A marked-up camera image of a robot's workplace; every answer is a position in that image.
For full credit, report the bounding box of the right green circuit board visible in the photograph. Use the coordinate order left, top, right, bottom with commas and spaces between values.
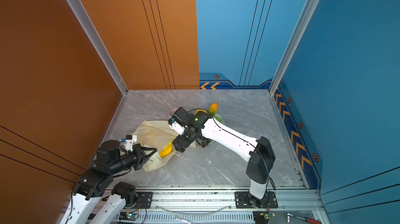
252, 211, 276, 224

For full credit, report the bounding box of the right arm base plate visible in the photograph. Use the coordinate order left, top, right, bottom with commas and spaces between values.
234, 191, 279, 209

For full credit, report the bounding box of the aluminium corner post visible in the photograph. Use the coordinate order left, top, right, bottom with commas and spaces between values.
50, 0, 129, 95
268, 0, 320, 96

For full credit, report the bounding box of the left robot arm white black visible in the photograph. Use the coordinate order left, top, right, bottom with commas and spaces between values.
60, 140, 157, 224

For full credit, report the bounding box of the red handled tool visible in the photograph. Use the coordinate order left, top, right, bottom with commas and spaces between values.
284, 212, 321, 224

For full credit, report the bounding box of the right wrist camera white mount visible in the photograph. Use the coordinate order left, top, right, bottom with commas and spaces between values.
168, 107, 194, 135

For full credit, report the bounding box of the left aluminium corner post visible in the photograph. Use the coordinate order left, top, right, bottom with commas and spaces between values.
50, 0, 129, 95

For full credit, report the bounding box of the green circuit board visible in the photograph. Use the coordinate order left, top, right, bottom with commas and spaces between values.
118, 211, 139, 222
252, 211, 276, 224

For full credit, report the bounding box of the aluminium front rail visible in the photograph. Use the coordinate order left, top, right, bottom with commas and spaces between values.
85, 186, 329, 224

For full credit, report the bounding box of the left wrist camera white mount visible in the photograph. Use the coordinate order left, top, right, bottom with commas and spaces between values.
120, 135, 137, 152

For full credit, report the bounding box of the green leaf-shaped plate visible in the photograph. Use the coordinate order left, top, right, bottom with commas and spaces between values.
207, 113, 225, 145

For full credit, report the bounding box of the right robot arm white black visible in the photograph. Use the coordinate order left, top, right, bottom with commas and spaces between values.
168, 107, 276, 208

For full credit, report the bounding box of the green orange mango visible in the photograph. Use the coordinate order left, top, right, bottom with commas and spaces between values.
207, 103, 218, 116

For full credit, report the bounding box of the cream plastic bag orange print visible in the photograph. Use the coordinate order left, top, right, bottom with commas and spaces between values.
132, 120, 181, 172

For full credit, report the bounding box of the yellow banana bunch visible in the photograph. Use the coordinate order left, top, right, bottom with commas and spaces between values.
159, 142, 174, 158

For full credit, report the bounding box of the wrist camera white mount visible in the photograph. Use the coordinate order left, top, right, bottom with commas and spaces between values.
168, 107, 194, 135
120, 135, 137, 152

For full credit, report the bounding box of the left green circuit board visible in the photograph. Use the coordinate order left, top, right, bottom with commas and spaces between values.
118, 211, 139, 222

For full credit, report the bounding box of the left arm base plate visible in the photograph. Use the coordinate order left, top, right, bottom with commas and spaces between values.
131, 191, 154, 210

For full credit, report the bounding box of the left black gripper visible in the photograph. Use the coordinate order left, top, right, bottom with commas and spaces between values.
110, 144, 158, 176

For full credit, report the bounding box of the dark purple grape bunch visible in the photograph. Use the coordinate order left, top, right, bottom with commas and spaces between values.
201, 139, 210, 148

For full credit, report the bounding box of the clear tape roll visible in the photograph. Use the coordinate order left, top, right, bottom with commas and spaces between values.
169, 108, 178, 117

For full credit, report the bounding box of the right aluminium corner post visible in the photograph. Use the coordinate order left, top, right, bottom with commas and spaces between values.
268, 0, 320, 96

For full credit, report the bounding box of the yellow lemon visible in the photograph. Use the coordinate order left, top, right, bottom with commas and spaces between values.
195, 109, 208, 114

